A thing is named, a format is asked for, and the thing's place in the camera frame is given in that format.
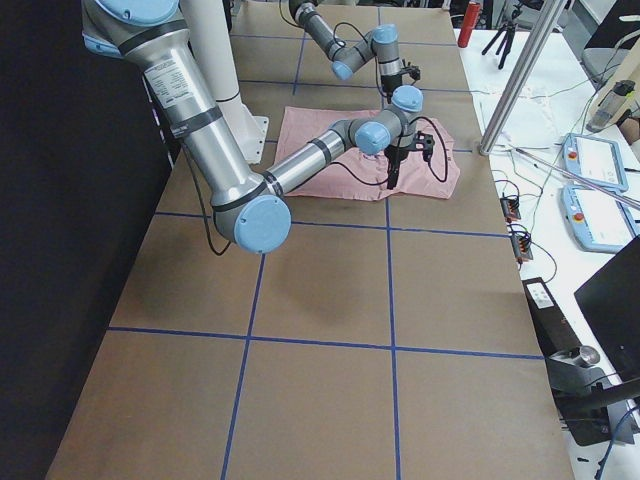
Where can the aluminium frame post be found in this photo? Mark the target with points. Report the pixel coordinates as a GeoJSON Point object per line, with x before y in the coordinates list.
{"type": "Point", "coordinates": [532, 49]}

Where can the black camera tripod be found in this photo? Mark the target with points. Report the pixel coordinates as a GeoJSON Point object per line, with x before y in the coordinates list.
{"type": "Point", "coordinates": [505, 34]}

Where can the upper orange circuit board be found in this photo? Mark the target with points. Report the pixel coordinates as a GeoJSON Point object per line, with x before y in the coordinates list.
{"type": "Point", "coordinates": [511, 208]}

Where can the lower teach pendant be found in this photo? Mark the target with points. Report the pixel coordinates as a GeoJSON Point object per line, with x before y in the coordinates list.
{"type": "Point", "coordinates": [598, 223]}

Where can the pink Snoopy t-shirt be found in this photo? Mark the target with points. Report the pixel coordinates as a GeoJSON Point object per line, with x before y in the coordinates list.
{"type": "Point", "coordinates": [357, 176]}

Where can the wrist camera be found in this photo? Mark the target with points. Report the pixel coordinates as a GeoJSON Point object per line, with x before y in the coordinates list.
{"type": "Point", "coordinates": [413, 71]}
{"type": "Point", "coordinates": [426, 144]}

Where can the upper teach pendant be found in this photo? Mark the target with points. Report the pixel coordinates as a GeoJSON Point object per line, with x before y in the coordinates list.
{"type": "Point", "coordinates": [598, 160]}

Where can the lower orange circuit board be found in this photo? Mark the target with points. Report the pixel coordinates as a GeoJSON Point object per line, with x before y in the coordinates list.
{"type": "Point", "coordinates": [521, 244]}

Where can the clear water bottle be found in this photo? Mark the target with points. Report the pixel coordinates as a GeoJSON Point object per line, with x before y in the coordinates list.
{"type": "Point", "coordinates": [610, 104]}

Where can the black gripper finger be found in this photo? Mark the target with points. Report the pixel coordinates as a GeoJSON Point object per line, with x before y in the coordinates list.
{"type": "Point", "coordinates": [393, 169]}

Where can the black power box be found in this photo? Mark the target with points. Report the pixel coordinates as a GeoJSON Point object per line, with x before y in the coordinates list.
{"type": "Point", "coordinates": [553, 331]}

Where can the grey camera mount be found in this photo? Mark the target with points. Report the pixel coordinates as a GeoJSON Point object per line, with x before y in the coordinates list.
{"type": "Point", "coordinates": [590, 405]}

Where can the black monitor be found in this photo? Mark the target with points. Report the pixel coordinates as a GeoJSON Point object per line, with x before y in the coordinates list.
{"type": "Point", "coordinates": [609, 302]}

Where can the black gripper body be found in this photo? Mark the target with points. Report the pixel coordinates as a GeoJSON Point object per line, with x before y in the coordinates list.
{"type": "Point", "coordinates": [387, 81]}
{"type": "Point", "coordinates": [395, 150]}

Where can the red cylinder bottle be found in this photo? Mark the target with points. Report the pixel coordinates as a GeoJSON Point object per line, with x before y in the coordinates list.
{"type": "Point", "coordinates": [469, 22]}

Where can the teach pendant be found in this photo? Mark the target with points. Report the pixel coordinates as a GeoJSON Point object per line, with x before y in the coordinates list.
{"type": "Point", "coordinates": [598, 223]}
{"type": "Point", "coordinates": [598, 160]}

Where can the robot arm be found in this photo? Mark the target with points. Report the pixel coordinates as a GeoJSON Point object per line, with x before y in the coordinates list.
{"type": "Point", "coordinates": [183, 51]}
{"type": "Point", "coordinates": [350, 45]}

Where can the orange circuit board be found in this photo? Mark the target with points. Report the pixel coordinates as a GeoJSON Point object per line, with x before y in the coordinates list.
{"type": "Point", "coordinates": [521, 244]}
{"type": "Point", "coordinates": [511, 208]}

